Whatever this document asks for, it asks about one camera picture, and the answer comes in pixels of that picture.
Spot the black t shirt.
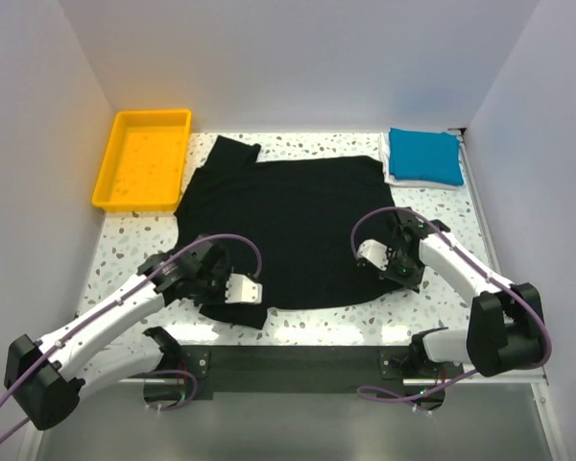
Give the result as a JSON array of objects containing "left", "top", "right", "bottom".
[{"left": 175, "top": 136, "right": 401, "bottom": 329}]

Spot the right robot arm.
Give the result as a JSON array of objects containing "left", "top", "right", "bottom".
[{"left": 374, "top": 208, "right": 552, "bottom": 377}]

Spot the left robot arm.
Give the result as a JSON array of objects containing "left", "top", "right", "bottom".
[{"left": 4, "top": 233, "right": 232, "bottom": 431}]

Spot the folded blue t shirt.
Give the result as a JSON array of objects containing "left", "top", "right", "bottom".
[{"left": 388, "top": 128, "right": 465, "bottom": 186}]

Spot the yellow plastic tray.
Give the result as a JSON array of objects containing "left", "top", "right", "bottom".
[{"left": 91, "top": 109, "right": 192, "bottom": 212}]

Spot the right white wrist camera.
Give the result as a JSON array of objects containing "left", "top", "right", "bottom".
[{"left": 356, "top": 239, "right": 389, "bottom": 271}]

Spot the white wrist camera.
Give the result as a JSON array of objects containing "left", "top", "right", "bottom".
[
  {"left": 356, "top": 239, "right": 389, "bottom": 271},
  {"left": 225, "top": 274, "right": 263, "bottom": 304}
]

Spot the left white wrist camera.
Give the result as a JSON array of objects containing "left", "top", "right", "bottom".
[{"left": 225, "top": 274, "right": 263, "bottom": 304}]

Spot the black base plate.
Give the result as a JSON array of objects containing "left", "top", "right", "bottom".
[{"left": 152, "top": 346, "right": 463, "bottom": 400}]

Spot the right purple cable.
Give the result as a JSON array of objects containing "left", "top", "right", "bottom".
[{"left": 349, "top": 206, "right": 553, "bottom": 417}]

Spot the aluminium frame rail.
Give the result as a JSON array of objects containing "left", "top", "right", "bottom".
[{"left": 118, "top": 368, "right": 548, "bottom": 384}]

